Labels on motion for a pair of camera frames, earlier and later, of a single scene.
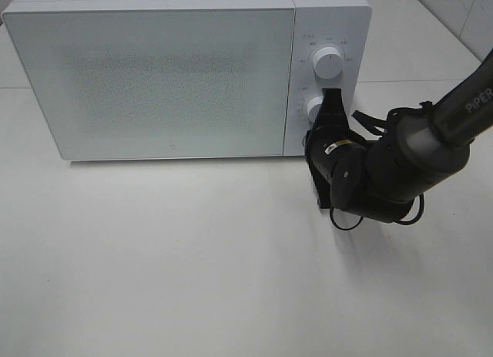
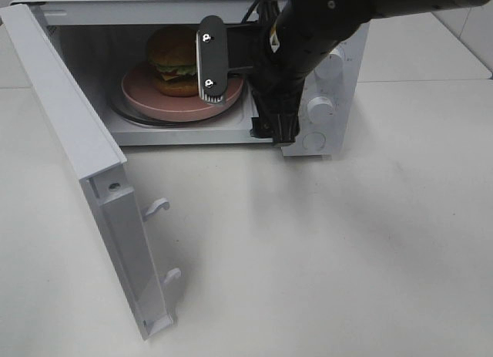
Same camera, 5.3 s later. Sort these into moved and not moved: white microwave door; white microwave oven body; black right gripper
Moved: white microwave door; black right gripper
Not moved: white microwave oven body
